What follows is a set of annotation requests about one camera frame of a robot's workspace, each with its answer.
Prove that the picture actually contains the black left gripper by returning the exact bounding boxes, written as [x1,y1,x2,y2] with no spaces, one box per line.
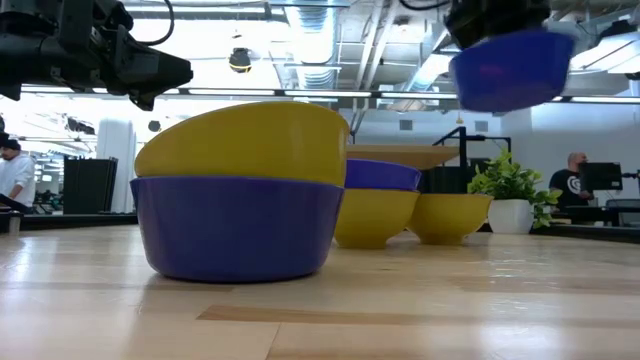
[19,29,194,112]

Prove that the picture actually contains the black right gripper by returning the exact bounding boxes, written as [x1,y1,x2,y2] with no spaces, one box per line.
[443,0,551,50]

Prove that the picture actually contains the blue-purple plastic bowl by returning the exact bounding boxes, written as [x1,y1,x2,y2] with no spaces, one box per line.
[448,29,576,114]
[129,175,345,284]
[344,158,423,193]

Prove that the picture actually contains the yellow ceramic bowl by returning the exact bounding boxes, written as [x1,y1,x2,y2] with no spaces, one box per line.
[407,193,495,246]
[133,101,351,188]
[333,188,420,250]

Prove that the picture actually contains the ceiling light strip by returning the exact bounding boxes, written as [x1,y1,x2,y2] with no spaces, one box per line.
[569,95,640,105]
[379,92,459,100]
[283,90,373,99]
[187,88,276,97]

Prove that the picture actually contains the black ceiling dome device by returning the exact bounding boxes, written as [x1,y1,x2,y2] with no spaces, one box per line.
[228,47,253,75]

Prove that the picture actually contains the white room column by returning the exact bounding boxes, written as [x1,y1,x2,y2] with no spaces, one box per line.
[96,118,137,214]

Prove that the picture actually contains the green potted plant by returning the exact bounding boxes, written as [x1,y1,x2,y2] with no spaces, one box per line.
[467,148,564,230]

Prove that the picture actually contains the wooden shelf board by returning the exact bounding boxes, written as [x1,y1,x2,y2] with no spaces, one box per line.
[346,144,461,171]

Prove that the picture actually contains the person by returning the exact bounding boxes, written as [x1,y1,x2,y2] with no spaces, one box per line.
[0,132,37,214]
[548,152,596,209]

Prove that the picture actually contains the black computer monitor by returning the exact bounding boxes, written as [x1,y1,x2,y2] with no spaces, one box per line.
[578,161,624,192]

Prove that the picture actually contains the white plant pot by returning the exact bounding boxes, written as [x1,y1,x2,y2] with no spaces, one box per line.
[487,198,535,235]

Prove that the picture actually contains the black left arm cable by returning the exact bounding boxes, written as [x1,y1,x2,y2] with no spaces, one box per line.
[137,0,176,47]

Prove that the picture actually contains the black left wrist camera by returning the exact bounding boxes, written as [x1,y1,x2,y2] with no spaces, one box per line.
[57,0,135,39]

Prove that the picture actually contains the silver spiral ceiling duct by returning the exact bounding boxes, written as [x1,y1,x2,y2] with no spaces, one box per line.
[283,0,342,92]

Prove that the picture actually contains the small white post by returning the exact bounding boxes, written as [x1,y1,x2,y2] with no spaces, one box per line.
[0,208,24,235]

